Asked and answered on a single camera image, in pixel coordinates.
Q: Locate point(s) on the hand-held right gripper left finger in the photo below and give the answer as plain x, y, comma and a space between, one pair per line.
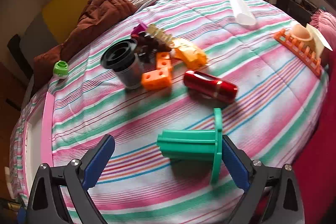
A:
99, 158

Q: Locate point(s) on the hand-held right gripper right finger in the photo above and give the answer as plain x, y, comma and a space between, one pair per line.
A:
236, 163

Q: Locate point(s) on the green flanged plastic spool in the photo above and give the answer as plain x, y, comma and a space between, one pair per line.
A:
189, 145

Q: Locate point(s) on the white tray with pink rim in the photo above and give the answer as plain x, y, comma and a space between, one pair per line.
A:
47, 121

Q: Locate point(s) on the red metallic cylinder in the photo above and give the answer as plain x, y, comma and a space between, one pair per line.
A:
210, 85

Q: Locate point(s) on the black grey filter cup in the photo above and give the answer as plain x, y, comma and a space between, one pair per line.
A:
131, 70

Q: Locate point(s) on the orange linked cube blocks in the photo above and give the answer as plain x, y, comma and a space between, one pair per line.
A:
155, 79

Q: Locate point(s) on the green white plug device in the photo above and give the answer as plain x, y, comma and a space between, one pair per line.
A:
61, 69

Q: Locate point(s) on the orange yellow plastic case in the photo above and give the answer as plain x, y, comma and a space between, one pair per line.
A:
191, 54

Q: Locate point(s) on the brown pumpkin shaped mold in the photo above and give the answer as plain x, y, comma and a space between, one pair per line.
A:
149, 44

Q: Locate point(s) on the magenta perforated cap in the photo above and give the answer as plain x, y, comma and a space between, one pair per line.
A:
139, 28

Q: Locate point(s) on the cream perforated oval shell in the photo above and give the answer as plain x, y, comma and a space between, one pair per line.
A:
160, 33

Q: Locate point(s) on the striped bedspread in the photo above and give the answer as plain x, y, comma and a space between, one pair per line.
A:
262, 87

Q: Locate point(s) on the pink blanket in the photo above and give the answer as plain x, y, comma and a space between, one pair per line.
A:
320, 148

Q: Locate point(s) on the orange plastic rack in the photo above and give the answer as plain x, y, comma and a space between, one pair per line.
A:
296, 48

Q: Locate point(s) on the peach egg shaped cup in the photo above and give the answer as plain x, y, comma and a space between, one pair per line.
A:
302, 32

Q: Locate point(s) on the cream card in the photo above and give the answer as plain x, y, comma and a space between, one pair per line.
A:
319, 40

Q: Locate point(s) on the brown quilt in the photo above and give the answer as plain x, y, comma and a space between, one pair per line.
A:
105, 8

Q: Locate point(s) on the white translucent tube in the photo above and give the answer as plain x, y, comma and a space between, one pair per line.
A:
242, 12

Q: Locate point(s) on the grey yellow blue headboard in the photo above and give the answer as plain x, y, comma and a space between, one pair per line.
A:
65, 6

